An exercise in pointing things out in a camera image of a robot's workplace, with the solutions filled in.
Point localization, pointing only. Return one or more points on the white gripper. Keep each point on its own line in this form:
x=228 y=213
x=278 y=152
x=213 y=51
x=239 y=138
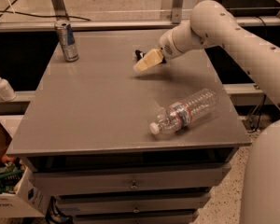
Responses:
x=166 y=48

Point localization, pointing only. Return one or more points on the grey drawer cabinet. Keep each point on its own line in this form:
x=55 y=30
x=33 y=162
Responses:
x=86 y=138

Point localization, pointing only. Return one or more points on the clear plastic water bottle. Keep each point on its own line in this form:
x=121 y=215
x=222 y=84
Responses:
x=178 y=115

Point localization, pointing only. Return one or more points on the white pump dispenser bottle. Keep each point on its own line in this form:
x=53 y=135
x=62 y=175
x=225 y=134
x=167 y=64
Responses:
x=6 y=91

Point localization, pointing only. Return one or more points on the white cardboard box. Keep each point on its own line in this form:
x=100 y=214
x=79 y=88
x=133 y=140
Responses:
x=18 y=196

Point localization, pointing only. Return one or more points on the silver blue redbull can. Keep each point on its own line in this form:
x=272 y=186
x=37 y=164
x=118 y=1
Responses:
x=66 y=38

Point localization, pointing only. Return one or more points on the dark blue rxbar wrapper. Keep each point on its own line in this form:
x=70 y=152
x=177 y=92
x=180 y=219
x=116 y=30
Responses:
x=140 y=54

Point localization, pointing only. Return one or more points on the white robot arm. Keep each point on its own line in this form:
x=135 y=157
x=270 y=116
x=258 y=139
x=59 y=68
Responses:
x=258 y=60

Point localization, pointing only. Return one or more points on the green snack bags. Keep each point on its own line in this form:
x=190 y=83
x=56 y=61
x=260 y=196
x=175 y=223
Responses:
x=10 y=176

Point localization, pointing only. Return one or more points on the grey metal rail frame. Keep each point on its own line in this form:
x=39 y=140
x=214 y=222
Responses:
x=84 y=15

